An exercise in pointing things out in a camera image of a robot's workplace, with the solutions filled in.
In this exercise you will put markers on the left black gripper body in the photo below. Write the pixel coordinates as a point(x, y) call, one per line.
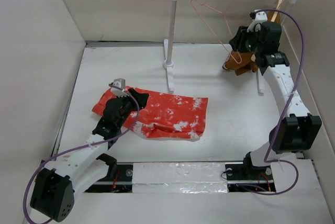
point(128, 105)

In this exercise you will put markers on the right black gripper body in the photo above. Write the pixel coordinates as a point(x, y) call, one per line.
point(248, 42)

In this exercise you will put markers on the red white patterned trousers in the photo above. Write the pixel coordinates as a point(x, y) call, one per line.
point(165, 116)

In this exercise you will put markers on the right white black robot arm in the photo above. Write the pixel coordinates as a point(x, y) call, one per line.
point(297, 128)

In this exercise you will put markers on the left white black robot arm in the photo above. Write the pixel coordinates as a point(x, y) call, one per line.
point(58, 184)

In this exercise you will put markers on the brown trousers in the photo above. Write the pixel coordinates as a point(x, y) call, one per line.
point(241, 63)

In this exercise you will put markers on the white metal clothes rack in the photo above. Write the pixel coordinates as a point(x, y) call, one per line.
point(171, 38)

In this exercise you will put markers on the silver tape strip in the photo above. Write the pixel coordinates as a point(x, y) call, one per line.
point(179, 177)

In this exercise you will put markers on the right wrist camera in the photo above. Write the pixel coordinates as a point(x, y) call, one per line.
point(258, 18)

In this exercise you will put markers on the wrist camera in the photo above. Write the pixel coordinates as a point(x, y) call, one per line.
point(118, 87)
point(258, 18)

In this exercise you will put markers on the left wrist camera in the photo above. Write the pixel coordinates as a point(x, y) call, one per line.
point(118, 87)

